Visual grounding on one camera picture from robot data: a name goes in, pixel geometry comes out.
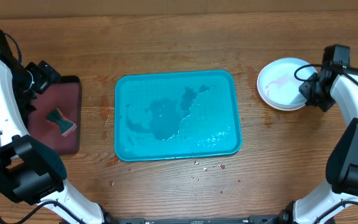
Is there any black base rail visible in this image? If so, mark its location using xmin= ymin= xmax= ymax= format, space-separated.
xmin=112 ymin=212 xmax=291 ymax=224

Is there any light blue plate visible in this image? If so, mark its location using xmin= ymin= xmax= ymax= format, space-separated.
xmin=257 ymin=57 xmax=318 ymax=109

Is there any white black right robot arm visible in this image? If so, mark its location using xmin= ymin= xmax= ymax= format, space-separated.
xmin=277 ymin=44 xmax=358 ymax=223

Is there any blue plastic tray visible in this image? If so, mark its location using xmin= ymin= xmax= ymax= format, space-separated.
xmin=114 ymin=70 xmax=242 ymax=162

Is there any white plate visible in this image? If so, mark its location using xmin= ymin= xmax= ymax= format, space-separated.
xmin=257 ymin=62 xmax=310 ymax=112

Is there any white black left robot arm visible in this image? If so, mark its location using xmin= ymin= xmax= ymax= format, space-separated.
xmin=0 ymin=29 xmax=114 ymax=223

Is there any black tray of reddish water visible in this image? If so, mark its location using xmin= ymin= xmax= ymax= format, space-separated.
xmin=27 ymin=76 xmax=82 ymax=155

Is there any brown cardboard backdrop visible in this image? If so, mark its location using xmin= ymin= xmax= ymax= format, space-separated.
xmin=0 ymin=0 xmax=358 ymax=19

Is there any pink green sponge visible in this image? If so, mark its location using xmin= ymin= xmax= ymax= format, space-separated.
xmin=46 ymin=108 xmax=77 ymax=136

